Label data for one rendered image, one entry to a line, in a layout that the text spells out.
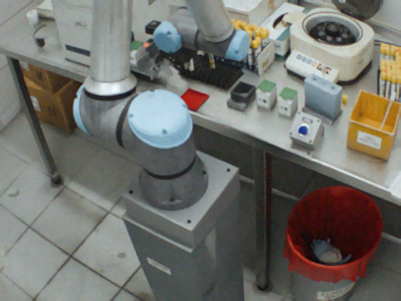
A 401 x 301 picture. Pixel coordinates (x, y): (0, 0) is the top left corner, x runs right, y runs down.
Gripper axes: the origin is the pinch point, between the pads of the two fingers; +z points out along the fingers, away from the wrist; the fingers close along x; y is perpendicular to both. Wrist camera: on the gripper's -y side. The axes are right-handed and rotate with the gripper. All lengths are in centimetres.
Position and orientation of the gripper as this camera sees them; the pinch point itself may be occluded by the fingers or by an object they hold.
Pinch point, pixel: (158, 67)
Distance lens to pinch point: 159.8
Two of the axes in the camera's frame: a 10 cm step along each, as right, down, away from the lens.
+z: -3.2, 4.3, 8.4
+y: 7.7, 6.4, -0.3
